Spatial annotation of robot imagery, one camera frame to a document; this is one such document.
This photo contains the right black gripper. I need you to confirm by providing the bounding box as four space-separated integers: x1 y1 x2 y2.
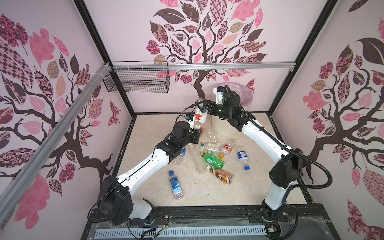
196 101 231 122

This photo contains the Pocari Sweat bottle white cap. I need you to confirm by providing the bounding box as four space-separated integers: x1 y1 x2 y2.
172 147 187 166

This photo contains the clear bottle red green label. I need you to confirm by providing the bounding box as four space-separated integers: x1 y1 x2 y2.
193 104 208 129

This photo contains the blue cap water bottle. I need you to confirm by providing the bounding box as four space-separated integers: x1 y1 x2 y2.
169 171 183 199

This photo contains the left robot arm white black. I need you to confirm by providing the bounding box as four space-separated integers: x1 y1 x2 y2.
96 121 202 226

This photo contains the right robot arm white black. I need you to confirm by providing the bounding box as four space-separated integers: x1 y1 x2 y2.
197 86 303 222

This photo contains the white bin with purple liner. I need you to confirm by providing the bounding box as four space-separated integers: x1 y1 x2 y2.
208 83 253 136

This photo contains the tall clear square bottle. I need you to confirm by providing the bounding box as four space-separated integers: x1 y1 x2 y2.
188 143 207 175

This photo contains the clear crushed bottle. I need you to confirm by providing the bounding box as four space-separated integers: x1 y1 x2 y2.
205 127 220 144

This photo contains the green soda bottle yellow cap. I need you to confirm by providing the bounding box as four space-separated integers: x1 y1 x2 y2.
200 152 225 170

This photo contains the small bottle red label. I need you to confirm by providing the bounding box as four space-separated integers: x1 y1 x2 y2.
221 139 236 155

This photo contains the blue label bottle right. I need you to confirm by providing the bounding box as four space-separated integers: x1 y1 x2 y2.
236 145 250 171

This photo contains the brown coffee bottle lower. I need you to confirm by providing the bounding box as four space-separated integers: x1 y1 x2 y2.
207 166 233 185

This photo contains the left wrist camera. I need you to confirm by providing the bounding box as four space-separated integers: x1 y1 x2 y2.
184 113 195 122

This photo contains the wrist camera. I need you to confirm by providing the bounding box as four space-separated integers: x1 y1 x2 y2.
184 113 195 122
213 86 225 105

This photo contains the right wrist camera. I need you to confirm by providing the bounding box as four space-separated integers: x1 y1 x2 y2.
213 86 225 105

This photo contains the aluminium rail back wall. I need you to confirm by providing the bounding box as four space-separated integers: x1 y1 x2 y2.
113 62 296 71

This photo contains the aluminium rail wall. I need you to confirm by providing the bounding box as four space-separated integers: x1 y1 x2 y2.
113 62 296 71
0 63 112 223

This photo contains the black wire basket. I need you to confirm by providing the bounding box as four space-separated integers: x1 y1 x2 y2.
103 60 171 94

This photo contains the white slotted cable duct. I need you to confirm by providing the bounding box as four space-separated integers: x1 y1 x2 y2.
94 226 267 240

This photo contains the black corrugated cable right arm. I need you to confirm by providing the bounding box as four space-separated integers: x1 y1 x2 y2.
223 84 334 190

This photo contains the black base frame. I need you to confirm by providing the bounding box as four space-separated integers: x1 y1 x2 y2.
81 204 340 240

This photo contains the aluminium rail left wall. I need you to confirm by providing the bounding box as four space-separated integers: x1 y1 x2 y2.
0 63 112 223

